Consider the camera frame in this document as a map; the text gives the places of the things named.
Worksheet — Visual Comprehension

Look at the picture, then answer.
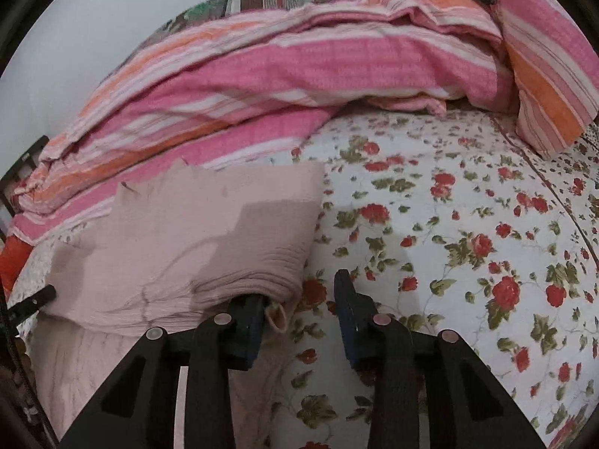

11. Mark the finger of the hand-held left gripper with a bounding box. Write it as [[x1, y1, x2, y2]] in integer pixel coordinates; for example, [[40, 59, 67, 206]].
[[6, 284, 58, 324]]

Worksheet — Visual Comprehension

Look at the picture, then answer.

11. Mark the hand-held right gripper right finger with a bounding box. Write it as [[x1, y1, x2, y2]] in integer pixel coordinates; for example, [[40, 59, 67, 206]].
[[333, 269, 548, 449]]

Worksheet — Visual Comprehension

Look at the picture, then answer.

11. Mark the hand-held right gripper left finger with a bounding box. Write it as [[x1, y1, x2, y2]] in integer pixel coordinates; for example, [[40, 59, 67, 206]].
[[58, 292, 268, 449]]

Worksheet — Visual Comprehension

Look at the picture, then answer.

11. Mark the pink knit sweater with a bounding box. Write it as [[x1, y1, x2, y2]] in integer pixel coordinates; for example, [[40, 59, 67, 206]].
[[28, 159, 328, 449]]

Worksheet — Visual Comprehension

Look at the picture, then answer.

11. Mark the orange red cloth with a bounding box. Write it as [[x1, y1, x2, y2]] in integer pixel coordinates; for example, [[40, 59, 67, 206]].
[[0, 235, 34, 298]]

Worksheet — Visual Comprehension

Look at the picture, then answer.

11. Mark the floral bed sheet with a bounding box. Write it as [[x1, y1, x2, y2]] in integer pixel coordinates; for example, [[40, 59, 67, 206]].
[[7, 107, 599, 449]]

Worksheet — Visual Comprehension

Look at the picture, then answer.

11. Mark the dark wooden headboard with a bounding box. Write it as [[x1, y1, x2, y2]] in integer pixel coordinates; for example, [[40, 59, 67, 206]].
[[0, 135, 50, 244]]

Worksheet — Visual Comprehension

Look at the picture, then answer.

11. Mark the pink orange striped quilt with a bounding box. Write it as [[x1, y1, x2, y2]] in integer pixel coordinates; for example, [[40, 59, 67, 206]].
[[9, 0, 521, 246]]

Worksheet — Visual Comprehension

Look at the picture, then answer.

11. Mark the pink orange striped pillow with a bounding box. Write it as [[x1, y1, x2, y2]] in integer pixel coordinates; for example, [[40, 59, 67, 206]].
[[487, 0, 599, 161]]

